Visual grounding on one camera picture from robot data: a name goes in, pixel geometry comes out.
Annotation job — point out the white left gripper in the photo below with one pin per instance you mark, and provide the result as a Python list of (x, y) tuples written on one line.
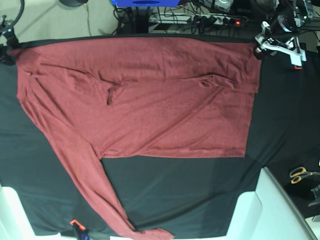
[(269, 43)]

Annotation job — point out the maroon long-sleeve T-shirt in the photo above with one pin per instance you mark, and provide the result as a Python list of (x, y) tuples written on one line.
[(165, 97)]

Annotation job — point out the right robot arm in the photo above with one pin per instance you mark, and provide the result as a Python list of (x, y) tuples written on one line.
[(7, 31)]

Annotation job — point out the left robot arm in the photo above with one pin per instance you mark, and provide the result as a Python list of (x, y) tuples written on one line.
[(281, 30)]

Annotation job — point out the orange black clamp right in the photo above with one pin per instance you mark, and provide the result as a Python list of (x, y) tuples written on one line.
[(298, 67)]

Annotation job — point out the orange black clamp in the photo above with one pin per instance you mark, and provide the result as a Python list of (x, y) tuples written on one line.
[(298, 67), (80, 232)]

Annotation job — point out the black round base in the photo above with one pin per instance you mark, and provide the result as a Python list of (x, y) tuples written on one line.
[(73, 3)]

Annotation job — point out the white power strip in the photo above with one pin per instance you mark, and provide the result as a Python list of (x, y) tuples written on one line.
[(184, 18)]

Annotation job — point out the blue plastic bin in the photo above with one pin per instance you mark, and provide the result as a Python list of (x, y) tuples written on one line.
[(145, 3)]

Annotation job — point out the black metal tool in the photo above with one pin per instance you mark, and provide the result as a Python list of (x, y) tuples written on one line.
[(316, 194)]

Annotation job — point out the black table cloth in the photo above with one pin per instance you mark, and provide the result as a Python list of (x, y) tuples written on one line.
[(187, 197)]

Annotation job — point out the white foam block left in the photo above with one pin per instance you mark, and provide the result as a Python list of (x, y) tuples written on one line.
[(14, 224)]

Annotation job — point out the orange black clamp bottom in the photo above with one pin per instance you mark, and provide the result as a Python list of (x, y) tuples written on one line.
[(80, 232)]

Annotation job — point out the yellow-handled scissors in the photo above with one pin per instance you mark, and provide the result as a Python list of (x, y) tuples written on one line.
[(300, 173)]

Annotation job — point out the black stand post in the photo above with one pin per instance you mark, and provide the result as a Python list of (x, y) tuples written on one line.
[(142, 15)]

